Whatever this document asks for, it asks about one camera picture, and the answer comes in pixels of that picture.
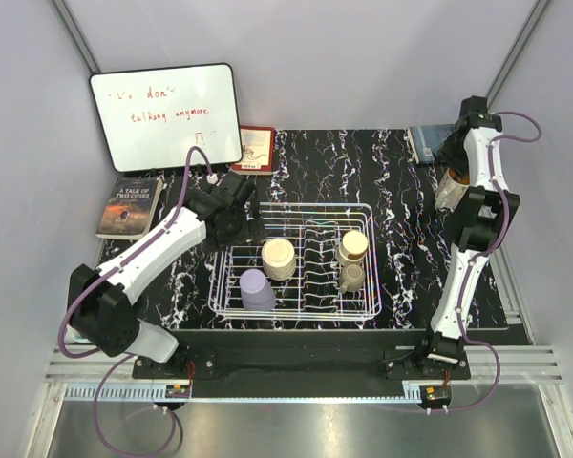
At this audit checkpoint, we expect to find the cream ribbed cup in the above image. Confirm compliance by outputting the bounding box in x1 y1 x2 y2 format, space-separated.
262 239 296 281

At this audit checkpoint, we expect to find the floral white mug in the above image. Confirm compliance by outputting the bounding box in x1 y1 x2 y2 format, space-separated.
435 168 470 211

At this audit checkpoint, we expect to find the lilac plastic cup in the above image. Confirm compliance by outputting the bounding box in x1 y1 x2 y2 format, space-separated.
239 269 276 312

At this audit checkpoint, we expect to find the cream and brown cup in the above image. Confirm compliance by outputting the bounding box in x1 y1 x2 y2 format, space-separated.
336 230 369 266

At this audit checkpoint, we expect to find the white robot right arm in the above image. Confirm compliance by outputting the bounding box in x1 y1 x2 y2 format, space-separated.
414 95 520 379

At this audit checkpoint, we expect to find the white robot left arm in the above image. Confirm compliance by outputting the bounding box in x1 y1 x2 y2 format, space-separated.
60 172 265 378

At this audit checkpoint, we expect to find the dark blue book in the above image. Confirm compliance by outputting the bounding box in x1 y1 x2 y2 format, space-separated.
406 123 455 165

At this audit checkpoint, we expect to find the red paperback book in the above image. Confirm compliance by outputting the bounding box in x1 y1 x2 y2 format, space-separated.
231 126 275 176

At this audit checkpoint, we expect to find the small beige mug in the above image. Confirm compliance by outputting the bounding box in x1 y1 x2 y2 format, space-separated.
338 264 366 294

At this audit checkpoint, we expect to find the Tale of Two Cities book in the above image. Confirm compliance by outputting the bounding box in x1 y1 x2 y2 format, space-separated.
96 177 163 240

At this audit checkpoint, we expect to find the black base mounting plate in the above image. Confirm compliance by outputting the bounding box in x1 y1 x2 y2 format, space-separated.
133 329 470 400

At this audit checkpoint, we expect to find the white wire dish rack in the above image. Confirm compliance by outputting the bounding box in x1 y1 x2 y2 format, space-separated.
207 202 383 323

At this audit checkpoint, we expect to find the white whiteboard black frame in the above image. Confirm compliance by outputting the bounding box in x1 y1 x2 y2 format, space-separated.
90 63 243 173

